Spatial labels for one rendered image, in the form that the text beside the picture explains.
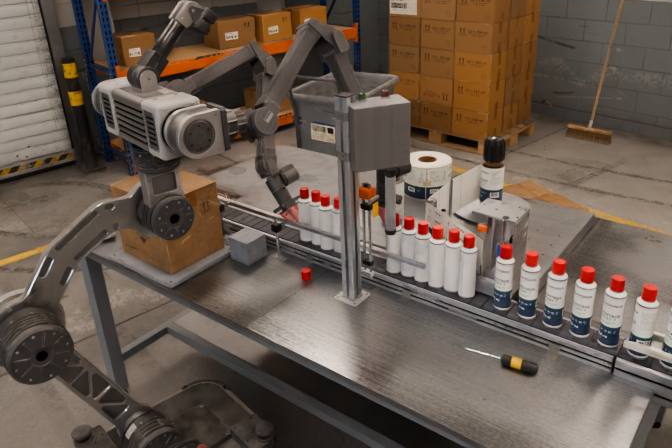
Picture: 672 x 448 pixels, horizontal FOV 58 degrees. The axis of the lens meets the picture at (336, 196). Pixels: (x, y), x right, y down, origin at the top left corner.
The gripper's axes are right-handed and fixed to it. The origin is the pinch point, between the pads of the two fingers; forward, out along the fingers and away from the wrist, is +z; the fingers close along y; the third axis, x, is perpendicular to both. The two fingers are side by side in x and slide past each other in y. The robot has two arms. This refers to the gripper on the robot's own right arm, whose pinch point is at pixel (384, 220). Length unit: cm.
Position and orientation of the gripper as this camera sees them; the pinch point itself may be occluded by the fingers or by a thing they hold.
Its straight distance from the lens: 205.5
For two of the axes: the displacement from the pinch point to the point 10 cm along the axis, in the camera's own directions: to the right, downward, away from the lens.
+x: -6.2, 3.5, -7.0
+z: 0.3, 9.1, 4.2
